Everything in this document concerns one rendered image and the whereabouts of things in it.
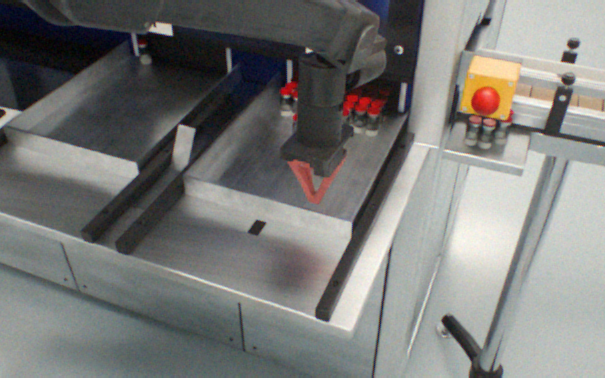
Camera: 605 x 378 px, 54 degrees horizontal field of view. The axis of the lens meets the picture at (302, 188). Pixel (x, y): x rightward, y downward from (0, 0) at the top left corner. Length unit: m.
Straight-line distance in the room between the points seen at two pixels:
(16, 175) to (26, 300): 1.09
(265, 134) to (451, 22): 0.35
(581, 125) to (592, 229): 1.29
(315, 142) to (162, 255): 0.26
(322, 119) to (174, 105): 0.45
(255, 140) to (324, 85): 0.32
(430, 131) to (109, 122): 0.55
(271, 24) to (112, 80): 0.72
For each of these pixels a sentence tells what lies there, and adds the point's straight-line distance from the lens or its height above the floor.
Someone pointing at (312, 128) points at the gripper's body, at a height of 1.05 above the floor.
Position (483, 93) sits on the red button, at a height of 1.01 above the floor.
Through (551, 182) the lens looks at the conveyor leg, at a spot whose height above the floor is 0.76.
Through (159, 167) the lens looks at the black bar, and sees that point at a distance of 0.94.
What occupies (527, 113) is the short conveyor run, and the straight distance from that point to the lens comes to 1.07.
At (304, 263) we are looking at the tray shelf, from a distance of 0.78.
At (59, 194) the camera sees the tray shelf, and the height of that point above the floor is 0.88.
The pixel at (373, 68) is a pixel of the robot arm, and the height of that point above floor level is 1.09.
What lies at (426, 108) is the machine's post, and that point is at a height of 0.95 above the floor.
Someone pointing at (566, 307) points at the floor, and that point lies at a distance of 2.04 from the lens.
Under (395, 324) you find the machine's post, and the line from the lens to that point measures 1.33.
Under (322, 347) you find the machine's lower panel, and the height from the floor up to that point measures 0.23.
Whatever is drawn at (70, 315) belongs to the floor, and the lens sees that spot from 1.98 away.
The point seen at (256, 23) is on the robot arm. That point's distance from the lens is 0.52.
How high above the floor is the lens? 1.45
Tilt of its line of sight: 40 degrees down
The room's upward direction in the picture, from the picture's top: straight up
